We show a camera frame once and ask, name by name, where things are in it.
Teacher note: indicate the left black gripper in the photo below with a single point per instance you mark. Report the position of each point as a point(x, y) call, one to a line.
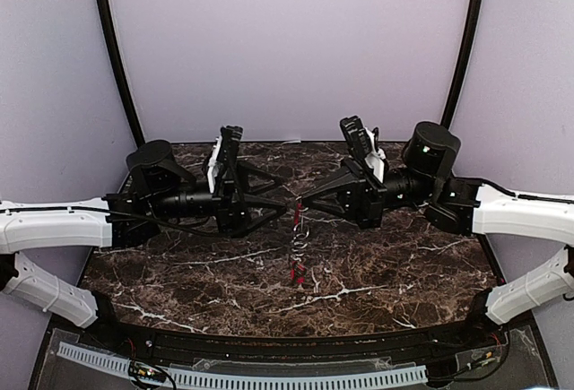
point(230, 207)

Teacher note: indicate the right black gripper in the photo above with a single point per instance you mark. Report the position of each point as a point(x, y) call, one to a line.
point(360, 197)

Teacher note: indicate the large keyring with red sleeve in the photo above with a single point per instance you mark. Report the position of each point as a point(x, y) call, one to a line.
point(300, 235)

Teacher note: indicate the red key tag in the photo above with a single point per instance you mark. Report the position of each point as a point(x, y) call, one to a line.
point(298, 272)

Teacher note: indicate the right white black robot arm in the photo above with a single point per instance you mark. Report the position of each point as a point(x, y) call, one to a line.
point(477, 206)

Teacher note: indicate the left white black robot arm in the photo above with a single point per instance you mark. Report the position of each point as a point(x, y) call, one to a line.
point(162, 195)

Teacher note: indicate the small green circuit board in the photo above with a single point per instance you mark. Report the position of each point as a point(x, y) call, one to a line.
point(145, 373)

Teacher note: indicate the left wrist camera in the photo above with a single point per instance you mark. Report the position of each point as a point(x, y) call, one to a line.
point(223, 153)

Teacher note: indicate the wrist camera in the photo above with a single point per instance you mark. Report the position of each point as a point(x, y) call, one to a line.
point(363, 146)
point(223, 153)

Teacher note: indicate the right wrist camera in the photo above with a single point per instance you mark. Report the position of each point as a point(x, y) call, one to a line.
point(363, 146)

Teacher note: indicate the black front rail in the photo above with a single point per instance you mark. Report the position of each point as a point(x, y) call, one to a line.
point(436, 344)

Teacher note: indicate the white slotted cable duct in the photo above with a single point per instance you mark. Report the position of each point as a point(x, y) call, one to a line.
point(234, 375)

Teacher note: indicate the right black frame post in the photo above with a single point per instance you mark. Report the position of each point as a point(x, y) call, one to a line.
point(463, 58)

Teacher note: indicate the black frame post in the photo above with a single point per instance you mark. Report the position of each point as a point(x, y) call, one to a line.
point(118, 70)
point(463, 58)

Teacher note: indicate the left black frame post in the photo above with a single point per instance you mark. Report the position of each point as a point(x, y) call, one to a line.
point(118, 70)

